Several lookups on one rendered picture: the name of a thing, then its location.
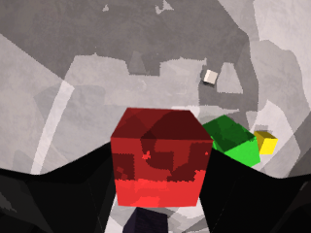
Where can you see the red block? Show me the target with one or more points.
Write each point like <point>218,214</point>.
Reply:
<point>160,158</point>

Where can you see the small white block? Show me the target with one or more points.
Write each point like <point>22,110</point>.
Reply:
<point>209,76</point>

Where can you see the small yellow cube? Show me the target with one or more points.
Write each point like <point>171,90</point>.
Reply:
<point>266,142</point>

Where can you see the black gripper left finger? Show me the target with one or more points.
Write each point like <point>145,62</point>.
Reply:
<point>75,198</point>

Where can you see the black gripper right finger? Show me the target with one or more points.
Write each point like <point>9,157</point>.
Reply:
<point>236,198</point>

